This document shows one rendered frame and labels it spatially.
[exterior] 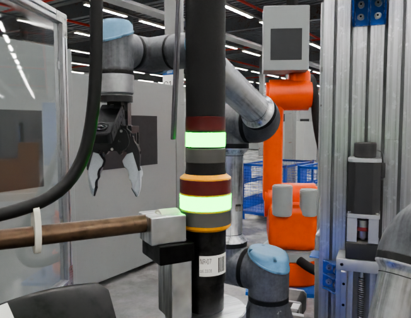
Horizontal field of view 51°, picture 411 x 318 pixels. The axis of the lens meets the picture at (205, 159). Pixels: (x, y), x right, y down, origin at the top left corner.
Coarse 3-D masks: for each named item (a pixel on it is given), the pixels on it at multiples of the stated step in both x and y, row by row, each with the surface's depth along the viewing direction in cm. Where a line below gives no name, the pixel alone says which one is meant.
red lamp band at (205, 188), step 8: (184, 184) 35; (192, 184) 35; (200, 184) 35; (208, 184) 34; (216, 184) 35; (224, 184) 35; (184, 192) 35; (192, 192) 35; (200, 192) 35; (208, 192) 35; (216, 192) 35; (224, 192) 35
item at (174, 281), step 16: (160, 224) 33; (176, 224) 34; (144, 240) 34; (160, 240) 33; (176, 240) 34; (160, 256) 33; (176, 256) 34; (192, 256) 34; (160, 272) 36; (176, 272) 34; (160, 288) 36; (176, 288) 34; (160, 304) 36; (176, 304) 34; (224, 304) 38; (240, 304) 38
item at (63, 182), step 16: (96, 0) 31; (96, 16) 31; (96, 32) 31; (96, 48) 31; (96, 64) 31; (96, 80) 31; (96, 96) 31; (96, 112) 32; (96, 128) 32; (80, 144) 31; (80, 160) 31; (64, 176) 31; (80, 176) 32; (48, 192) 30; (64, 192) 31; (0, 208) 29; (16, 208) 29; (32, 208) 30; (32, 224) 31
